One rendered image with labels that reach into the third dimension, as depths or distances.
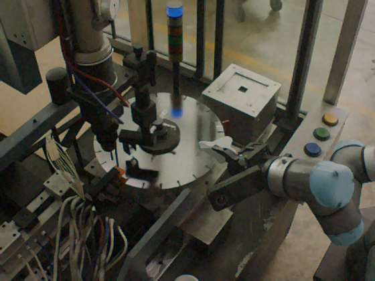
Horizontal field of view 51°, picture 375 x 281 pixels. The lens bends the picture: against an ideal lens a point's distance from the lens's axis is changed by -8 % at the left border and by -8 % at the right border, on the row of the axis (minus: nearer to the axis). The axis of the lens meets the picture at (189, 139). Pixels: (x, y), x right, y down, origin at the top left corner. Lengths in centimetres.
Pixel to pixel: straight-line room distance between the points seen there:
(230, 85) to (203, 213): 42
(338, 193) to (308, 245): 134
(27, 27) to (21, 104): 91
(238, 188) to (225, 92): 52
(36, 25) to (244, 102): 73
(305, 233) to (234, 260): 100
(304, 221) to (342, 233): 131
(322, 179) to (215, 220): 44
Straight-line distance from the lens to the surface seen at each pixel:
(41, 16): 70
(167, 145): 104
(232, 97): 126
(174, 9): 117
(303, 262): 199
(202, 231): 105
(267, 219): 117
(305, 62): 123
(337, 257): 116
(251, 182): 81
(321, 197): 71
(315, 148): 115
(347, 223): 79
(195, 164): 101
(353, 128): 261
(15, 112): 156
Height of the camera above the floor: 173
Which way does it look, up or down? 47 degrees down
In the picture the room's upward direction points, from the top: straight up
